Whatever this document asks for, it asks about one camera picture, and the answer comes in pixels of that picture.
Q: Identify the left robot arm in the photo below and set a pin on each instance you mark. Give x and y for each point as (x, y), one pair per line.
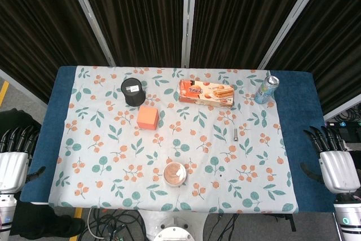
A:
(6, 212)

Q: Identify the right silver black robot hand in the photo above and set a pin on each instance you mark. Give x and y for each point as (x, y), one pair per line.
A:
(339, 170)

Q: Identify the silver metal partition post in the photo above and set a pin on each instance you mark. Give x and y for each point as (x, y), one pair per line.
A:
(90, 18)
(293, 18)
(188, 18)

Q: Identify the dark pleated partition panel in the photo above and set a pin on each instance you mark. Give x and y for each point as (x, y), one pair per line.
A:
(135, 15)
(239, 15)
(332, 40)
(34, 26)

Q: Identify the black mesh pen holder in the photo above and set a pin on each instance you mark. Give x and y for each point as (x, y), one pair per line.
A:
(133, 91)

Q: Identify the black bag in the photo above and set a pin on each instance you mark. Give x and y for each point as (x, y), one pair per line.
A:
(42, 221)

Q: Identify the orange biscuit box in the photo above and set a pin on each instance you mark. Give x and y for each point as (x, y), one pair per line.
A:
(206, 94)

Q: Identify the small metal bolt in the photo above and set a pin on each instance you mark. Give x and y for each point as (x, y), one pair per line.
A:
(235, 135)

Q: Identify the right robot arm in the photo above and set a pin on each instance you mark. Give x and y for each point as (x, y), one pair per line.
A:
(348, 218)

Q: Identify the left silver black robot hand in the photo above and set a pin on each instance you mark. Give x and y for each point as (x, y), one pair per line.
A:
(12, 167)

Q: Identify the orange cube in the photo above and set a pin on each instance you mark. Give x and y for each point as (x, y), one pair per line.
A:
(147, 118)

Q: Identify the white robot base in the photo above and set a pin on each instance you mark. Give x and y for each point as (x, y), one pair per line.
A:
(175, 227)

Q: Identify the clear jar of rubber bands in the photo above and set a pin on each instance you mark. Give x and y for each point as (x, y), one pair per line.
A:
(175, 174)

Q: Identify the light blue drink can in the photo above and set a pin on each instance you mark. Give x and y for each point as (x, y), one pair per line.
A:
(265, 91)

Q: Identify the blue table cover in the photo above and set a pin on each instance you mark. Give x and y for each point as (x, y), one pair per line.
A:
(299, 128)

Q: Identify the floral print tablecloth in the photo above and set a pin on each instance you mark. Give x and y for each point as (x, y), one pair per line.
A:
(175, 145)

